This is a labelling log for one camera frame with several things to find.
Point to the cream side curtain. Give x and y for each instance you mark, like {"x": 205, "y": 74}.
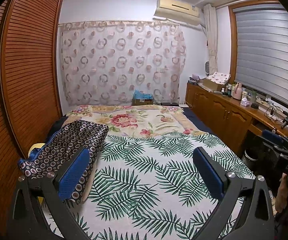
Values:
{"x": 211, "y": 25}

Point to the grey window blind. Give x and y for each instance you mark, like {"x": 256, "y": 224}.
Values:
{"x": 262, "y": 49}

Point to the long wooden sideboard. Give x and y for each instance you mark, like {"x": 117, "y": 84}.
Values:
{"x": 234, "y": 124}

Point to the circle patterned sheer curtain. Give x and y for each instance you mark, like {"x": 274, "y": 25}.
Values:
{"x": 106, "y": 62}

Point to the navy medallion patterned silk garment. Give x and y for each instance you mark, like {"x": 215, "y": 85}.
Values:
{"x": 66, "y": 142}

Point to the dark blue bed sheet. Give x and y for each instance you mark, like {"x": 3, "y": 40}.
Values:
{"x": 196, "y": 121}

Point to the palm leaf print cloth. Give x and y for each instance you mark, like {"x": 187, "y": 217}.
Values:
{"x": 149, "y": 188}

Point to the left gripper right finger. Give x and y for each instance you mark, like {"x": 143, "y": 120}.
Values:
{"x": 255, "y": 218}

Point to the wall air conditioner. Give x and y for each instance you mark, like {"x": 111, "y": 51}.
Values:
{"x": 179, "y": 11}

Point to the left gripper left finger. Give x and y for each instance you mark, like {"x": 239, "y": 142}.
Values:
{"x": 26, "y": 219}

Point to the wooden louvered wardrobe door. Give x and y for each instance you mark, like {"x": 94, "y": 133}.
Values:
{"x": 29, "y": 97}

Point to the pink thermos jug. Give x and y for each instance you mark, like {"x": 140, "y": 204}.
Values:
{"x": 237, "y": 92}

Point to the person's right hand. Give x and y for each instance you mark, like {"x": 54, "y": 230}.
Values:
{"x": 282, "y": 195}

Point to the cardboard box on sideboard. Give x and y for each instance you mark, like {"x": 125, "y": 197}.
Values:
{"x": 215, "y": 82}

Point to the cardboard box with blue cloth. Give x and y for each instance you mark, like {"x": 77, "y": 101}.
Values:
{"x": 141, "y": 98}

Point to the yellow garment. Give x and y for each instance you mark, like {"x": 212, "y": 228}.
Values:
{"x": 35, "y": 146}

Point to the floral bed blanket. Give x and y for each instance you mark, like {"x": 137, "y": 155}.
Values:
{"x": 136, "y": 121}

